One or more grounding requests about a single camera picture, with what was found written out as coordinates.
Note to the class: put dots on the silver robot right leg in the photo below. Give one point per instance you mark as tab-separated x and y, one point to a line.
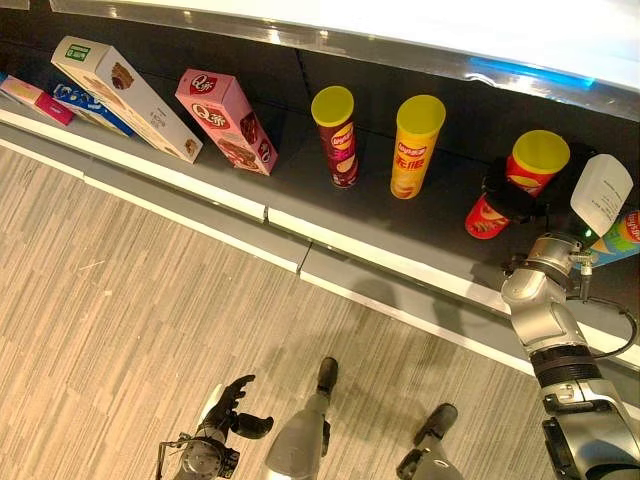
430	440

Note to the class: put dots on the white cookie box green label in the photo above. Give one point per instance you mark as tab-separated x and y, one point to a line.
125	95

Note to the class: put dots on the blue and white snack box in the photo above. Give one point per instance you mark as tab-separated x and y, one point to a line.
87	105

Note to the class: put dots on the maroon chips can yellow lid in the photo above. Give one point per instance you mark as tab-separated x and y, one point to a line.
339	145

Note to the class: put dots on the red chips can yellow lid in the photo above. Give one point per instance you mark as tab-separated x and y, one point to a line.
539	156

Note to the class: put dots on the cream and magenta flat box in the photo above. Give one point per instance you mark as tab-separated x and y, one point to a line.
35	100

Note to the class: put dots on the blue green chips can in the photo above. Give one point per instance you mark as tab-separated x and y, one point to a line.
620	240

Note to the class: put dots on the pink snack box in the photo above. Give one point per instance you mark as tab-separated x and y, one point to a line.
225	120

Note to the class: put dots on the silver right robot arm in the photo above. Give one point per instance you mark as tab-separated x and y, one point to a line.
560	320

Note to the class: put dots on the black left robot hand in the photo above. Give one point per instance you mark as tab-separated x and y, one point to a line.
226	406

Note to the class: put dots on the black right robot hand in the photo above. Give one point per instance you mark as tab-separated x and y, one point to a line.
600	192

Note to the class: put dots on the dark shelf board white edge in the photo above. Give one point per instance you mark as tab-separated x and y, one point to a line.
380	220

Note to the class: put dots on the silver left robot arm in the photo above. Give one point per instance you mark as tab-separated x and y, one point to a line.
200	460

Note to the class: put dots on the white glossy shelf board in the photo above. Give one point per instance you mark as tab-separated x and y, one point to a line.
450	30

